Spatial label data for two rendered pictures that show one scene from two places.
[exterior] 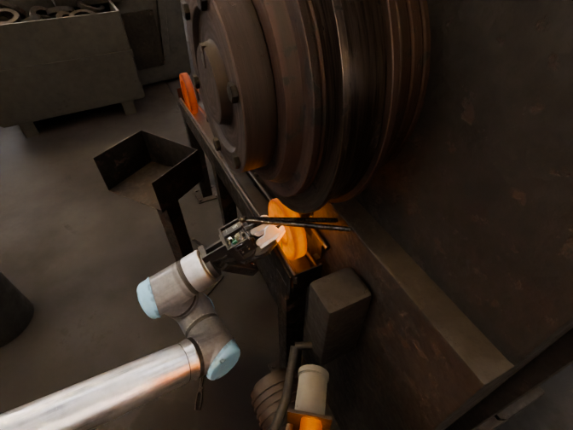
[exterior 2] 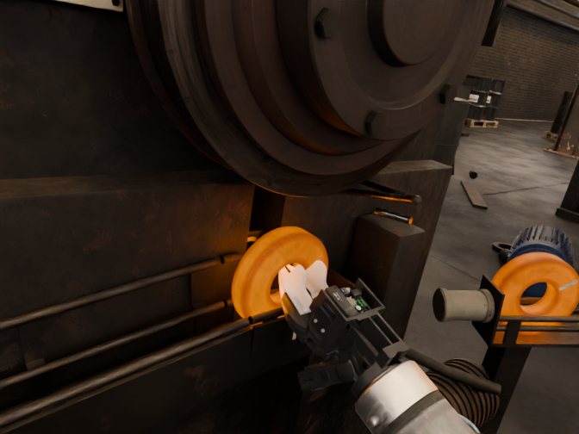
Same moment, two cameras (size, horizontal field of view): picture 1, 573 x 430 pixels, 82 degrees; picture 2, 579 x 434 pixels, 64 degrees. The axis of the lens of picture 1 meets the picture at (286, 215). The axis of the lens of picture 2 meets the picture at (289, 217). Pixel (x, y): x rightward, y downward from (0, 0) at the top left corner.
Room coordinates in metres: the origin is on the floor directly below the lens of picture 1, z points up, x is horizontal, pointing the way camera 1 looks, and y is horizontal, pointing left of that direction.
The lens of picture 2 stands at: (0.74, 0.58, 1.06)
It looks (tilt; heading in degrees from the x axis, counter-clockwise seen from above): 20 degrees down; 253
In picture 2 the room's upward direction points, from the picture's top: 10 degrees clockwise
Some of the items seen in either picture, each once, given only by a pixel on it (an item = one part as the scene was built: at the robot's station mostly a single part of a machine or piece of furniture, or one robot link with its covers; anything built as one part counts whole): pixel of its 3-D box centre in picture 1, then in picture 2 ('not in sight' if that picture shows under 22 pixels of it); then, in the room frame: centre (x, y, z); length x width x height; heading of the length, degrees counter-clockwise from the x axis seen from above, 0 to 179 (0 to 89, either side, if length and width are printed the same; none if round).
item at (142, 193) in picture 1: (172, 229); not in sight; (0.91, 0.46, 0.36); 0.26 x 0.20 x 0.72; 60
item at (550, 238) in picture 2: not in sight; (539, 258); (-1.30, -1.33, 0.17); 0.57 x 0.31 x 0.34; 45
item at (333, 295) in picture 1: (336, 318); (376, 281); (0.35, -0.11, 0.68); 0.11 x 0.08 x 0.24; 115
